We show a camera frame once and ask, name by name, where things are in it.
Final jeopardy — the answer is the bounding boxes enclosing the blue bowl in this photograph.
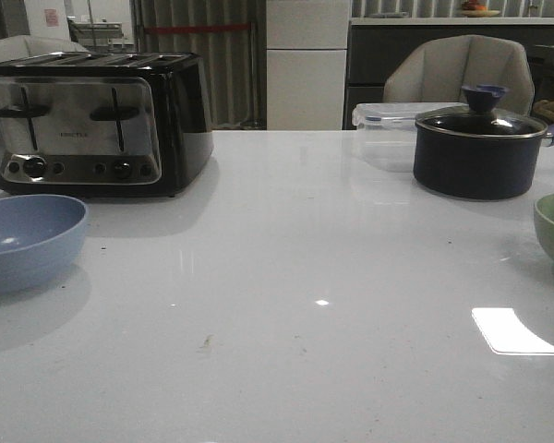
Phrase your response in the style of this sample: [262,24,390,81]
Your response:
[0,194,89,293]

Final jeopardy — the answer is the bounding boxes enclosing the clear plastic food container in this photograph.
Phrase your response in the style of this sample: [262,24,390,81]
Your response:
[352,102,461,173]

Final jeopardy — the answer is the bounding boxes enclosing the white refrigerator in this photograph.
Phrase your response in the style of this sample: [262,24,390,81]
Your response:
[266,1,352,130]

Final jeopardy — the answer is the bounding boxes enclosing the dark kitchen counter cabinet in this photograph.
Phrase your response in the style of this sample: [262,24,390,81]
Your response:
[343,17,554,129]

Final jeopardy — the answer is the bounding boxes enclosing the red barrier tape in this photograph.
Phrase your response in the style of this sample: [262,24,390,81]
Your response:
[144,22,251,35]

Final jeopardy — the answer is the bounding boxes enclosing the dark blue saucepan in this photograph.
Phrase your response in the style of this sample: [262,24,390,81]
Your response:
[413,119,554,200]

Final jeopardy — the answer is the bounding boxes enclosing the beige chair right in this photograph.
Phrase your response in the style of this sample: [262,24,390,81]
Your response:
[383,34,535,114]

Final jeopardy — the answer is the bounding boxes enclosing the beige chair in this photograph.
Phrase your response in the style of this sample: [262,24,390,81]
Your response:
[383,34,535,114]
[0,35,87,62]

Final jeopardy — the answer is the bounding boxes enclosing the glass pot lid blue knob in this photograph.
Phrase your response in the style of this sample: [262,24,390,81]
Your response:
[415,84,547,138]

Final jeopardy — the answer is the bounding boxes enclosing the black and chrome toaster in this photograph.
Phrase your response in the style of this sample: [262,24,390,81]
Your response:
[0,52,213,198]

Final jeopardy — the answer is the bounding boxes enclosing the fruit plate on counter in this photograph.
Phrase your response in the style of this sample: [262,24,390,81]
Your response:
[459,0,500,18]

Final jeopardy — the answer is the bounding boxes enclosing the brown object behind pot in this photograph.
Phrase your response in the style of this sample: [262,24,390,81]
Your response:
[532,100,554,124]

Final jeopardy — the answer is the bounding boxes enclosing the beige chair left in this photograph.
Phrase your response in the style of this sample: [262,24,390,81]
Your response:
[0,35,87,62]

